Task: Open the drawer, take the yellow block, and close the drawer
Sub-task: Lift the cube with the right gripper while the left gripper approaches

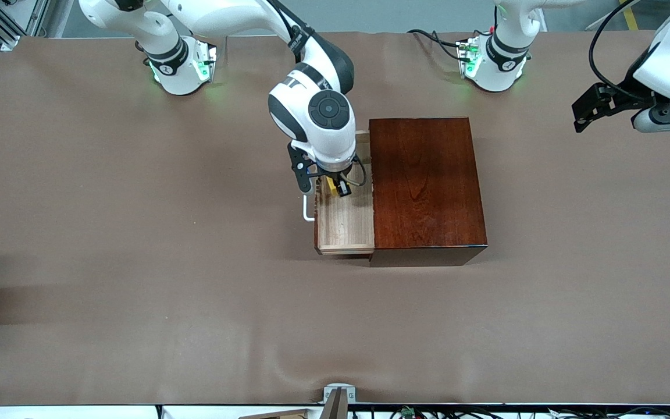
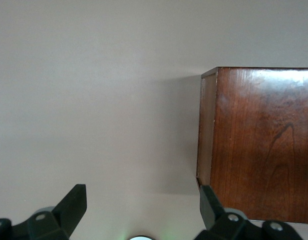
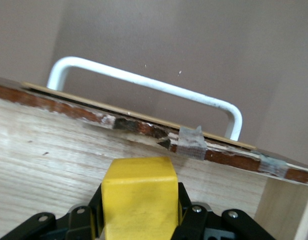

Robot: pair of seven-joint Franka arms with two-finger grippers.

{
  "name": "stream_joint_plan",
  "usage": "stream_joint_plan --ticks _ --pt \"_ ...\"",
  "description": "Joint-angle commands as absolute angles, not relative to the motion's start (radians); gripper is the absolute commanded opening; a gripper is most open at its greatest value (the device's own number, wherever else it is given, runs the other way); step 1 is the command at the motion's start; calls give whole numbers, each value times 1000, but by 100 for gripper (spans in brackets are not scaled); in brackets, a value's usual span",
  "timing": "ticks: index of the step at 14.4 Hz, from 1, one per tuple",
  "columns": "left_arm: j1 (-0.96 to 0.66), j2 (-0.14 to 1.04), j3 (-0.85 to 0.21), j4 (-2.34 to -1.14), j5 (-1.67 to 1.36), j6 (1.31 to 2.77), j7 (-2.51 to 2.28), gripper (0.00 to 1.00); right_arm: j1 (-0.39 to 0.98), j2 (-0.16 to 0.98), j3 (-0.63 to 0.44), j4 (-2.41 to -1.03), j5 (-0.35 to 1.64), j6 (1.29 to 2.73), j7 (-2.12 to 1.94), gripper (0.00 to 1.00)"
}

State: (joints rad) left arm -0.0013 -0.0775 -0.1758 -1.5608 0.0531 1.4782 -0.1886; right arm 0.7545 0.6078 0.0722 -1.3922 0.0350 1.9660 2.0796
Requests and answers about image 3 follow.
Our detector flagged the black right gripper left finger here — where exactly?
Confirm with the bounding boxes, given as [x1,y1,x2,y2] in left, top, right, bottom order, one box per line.
[0,183,104,240]

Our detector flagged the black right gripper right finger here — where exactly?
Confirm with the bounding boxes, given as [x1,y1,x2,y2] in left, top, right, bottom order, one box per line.
[168,182,276,240]

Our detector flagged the yellow cube block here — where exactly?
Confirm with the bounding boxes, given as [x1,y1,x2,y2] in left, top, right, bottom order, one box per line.
[101,157,179,240]

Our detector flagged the light wooden drawer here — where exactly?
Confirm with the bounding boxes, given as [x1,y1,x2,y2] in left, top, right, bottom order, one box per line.
[0,76,308,240]

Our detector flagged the white metal drawer handle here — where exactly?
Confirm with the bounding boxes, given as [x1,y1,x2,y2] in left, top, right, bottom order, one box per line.
[46,56,243,141]

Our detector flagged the grey tape piece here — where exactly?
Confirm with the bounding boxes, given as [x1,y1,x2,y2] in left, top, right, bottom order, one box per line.
[177,125,207,161]
[258,153,287,178]

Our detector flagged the brown table cloth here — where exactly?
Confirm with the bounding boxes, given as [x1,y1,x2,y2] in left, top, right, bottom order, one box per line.
[0,0,308,173]

